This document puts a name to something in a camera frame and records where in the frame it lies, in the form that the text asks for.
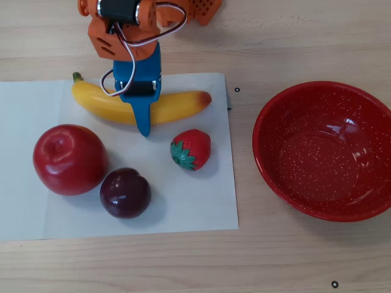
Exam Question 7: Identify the blue gripper with motor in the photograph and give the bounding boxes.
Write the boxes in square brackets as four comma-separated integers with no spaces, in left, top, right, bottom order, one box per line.
[112,42,162,137]

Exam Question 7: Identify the yellow banana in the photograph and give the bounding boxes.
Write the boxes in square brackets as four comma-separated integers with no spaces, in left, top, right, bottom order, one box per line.
[71,71,213,126]

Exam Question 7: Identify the red speckled bowl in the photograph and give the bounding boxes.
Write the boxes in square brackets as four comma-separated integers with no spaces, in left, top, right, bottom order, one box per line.
[252,81,391,223]

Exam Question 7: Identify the red strawberry with green leaves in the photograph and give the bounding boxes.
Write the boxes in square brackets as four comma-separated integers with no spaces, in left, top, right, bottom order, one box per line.
[170,129,212,172]

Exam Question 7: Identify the dark purple plum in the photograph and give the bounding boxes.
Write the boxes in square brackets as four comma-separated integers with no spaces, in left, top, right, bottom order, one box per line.
[100,167,152,220]

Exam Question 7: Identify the red apple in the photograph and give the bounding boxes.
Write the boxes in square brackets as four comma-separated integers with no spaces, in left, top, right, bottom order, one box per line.
[32,123,110,197]

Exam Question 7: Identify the white paper sheet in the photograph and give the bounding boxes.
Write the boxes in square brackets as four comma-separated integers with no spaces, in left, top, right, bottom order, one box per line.
[0,72,239,242]

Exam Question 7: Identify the white and red servo cable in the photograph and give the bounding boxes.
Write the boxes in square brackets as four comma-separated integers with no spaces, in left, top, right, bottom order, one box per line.
[100,2,188,98]

